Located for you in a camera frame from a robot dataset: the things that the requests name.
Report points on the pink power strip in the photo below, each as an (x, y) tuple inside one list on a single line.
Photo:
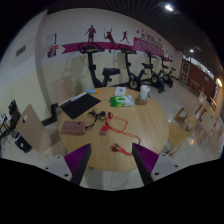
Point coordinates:
[(73, 128)]

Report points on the black mouse pad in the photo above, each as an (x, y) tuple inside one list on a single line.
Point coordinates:
[(80, 106)]

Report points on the purple wall poster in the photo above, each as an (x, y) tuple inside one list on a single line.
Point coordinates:
[(52, 53)]

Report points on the grey wall vent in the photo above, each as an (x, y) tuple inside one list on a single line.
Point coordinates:
[(20, 50)]

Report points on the blue and orange tube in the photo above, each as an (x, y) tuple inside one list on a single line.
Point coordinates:
[(92, 91)]

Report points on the light wooden chair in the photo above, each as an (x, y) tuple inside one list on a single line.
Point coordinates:
[(33, 128), (63, 90)]

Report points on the white framed wall poster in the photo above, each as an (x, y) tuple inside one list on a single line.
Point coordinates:
[(52, 39)]

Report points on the white flat box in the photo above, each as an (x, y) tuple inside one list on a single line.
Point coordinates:
[(120, 91)]

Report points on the black floor bin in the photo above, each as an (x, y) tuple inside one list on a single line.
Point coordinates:
[(23, 143)]

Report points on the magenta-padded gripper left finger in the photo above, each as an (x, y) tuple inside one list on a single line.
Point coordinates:
[(78, 160)]

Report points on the round ceiling light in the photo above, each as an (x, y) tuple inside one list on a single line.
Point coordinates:
[(191, 50), (169, 7)]

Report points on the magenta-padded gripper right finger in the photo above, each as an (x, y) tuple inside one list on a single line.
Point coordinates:
[(146, 160)]

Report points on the white paper cup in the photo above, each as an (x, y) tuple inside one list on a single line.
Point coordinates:
[(144, 92)]

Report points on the red charger block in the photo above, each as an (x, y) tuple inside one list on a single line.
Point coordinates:
[(104, 129)]

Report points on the green wet wipes pack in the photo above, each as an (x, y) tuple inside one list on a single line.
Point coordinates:
[(121, 101)]

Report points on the group of wooden chairs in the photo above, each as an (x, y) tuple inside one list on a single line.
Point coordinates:
[(186, 133)]

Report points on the brown round coaster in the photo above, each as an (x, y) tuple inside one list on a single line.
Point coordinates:
[(140, 101)]

